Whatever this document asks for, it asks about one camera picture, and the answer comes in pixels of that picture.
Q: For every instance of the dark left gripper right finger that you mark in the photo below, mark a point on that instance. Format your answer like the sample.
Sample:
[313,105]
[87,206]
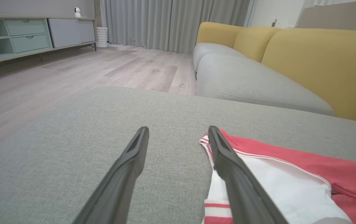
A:
[240,186]

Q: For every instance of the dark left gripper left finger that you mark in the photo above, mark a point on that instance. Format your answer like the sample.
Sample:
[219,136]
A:
[118,183]

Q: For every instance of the red shorts with white trim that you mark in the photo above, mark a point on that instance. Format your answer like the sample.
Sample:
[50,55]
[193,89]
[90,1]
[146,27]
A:
[289,186]

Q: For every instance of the grey fabric sofa cushion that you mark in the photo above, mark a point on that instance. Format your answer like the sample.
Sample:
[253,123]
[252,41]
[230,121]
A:
[87,130]

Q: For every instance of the grey sofa seat cushion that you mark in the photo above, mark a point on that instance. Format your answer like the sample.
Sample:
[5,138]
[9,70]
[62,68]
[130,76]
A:
[252,81]
[212,51]

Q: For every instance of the white ribbed cylinder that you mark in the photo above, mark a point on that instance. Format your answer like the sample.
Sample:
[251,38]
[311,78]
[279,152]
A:
[102,37]

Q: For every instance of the grey cabinet door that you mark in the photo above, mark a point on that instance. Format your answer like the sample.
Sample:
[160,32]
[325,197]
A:
[70,32]

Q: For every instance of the mint green cabinet drawer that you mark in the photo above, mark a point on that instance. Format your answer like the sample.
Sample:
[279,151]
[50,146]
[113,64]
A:
[30,43]
[25,27]

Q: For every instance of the grey pleated curtain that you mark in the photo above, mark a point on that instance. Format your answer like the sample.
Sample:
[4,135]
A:
[171,21]

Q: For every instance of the taupe upright panel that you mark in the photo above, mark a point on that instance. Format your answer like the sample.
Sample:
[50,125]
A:
[339,14]

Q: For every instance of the wall socket with plug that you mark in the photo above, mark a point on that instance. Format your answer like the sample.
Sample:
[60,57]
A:
[274,22]

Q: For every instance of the small white security camera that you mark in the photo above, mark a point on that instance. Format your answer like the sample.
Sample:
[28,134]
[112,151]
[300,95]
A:
[77,12]

